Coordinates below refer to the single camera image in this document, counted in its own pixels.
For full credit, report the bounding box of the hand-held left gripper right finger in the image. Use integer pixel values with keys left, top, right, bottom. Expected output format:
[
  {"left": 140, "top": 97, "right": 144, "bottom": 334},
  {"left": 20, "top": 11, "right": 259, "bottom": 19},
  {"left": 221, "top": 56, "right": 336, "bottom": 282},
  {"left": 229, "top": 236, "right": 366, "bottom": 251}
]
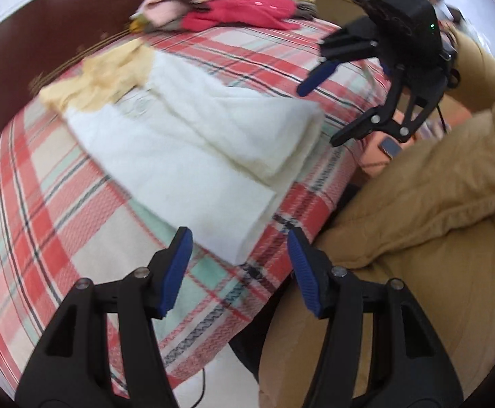
[{"left": 287, "top": 227, "right": 465, "bottom": 408}]

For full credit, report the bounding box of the cream shirt with yellow sleeves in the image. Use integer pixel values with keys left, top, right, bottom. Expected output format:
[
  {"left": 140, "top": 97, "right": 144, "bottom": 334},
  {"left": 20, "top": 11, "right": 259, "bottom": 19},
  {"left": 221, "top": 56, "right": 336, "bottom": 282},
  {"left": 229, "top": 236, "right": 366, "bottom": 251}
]
[{"left": 39, "top": 38, "right": 327, "bottom": 266}]

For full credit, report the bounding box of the orange fabric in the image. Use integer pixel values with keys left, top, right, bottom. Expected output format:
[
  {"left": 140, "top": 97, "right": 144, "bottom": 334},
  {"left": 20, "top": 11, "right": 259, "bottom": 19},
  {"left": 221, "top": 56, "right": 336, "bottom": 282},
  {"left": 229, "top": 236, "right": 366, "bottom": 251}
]
[{"left": 358, "top": 102, "right": 475, "bottom": 179}]

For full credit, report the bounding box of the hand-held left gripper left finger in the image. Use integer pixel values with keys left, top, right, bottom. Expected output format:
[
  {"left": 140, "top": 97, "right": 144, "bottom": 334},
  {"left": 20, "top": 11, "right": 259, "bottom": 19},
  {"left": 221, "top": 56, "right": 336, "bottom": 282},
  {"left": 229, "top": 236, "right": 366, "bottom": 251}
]
[{"left": 15, "top": 226, "right": 194, "bottom": 408}]

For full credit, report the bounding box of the black cable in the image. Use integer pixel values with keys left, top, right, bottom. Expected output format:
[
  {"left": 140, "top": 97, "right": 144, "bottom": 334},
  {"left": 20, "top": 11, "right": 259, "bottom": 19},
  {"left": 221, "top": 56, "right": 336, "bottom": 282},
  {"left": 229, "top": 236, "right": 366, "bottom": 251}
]
[{"left": 187, "top": 365, "right": 208, "bottom": 408}]

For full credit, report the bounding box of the red knit sweater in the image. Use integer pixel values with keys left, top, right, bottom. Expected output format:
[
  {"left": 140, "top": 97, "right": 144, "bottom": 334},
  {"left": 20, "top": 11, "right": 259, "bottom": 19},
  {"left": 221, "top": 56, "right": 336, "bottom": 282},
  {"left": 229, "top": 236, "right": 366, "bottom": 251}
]
[{"left": 181, "top": 0, "right": 301, "bottom": 32}]

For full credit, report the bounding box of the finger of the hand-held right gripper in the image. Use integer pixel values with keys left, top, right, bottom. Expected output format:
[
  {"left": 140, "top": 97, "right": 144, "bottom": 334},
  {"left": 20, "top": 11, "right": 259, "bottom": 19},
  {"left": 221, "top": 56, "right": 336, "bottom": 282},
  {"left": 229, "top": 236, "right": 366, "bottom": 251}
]
[
  {"left": 330, "top": 62, "right": 446, "bottom": 147},
  {"left": 297, "top": 17, "right": 380, "bottom": 97}
]

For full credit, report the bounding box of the small grey rectangular object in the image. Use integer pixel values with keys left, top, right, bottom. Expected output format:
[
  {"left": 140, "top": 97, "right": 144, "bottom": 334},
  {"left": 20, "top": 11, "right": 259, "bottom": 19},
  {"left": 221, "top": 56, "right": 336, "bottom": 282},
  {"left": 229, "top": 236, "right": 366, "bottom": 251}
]
[{"left": 378, "top": 137, "right": 402, "bottom": 159}]

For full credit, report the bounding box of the brown wooden headboard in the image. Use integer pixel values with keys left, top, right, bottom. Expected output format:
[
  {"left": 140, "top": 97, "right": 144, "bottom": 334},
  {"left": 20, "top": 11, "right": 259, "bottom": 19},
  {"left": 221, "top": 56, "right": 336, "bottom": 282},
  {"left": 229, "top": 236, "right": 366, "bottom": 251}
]
[{"left": 0, "top": 0, "right": 197, "bottom": 134}]

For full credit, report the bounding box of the plain pink garment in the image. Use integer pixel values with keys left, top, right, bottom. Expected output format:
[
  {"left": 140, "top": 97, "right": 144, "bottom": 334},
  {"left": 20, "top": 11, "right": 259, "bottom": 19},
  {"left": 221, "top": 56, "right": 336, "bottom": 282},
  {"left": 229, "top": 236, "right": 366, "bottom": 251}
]
[{"left": 139, "top": 0, "right": 193, "bottom": 26}]

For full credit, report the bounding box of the red plaid bed blanket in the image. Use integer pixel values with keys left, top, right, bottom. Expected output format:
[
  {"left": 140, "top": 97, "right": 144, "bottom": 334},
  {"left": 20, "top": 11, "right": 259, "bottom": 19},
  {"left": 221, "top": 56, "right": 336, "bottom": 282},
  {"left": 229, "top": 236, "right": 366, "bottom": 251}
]
[{"left": 0, "top": 19, "right": 395, "bottom": 392}]

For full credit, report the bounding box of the grey-brown striped garment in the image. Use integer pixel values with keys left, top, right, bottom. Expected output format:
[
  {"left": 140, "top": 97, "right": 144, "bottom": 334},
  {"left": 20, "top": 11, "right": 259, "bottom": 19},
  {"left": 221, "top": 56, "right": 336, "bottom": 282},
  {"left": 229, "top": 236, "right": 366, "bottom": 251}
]
[{"left": 294, "top": 2, "right": 318, "bottom": 20}]

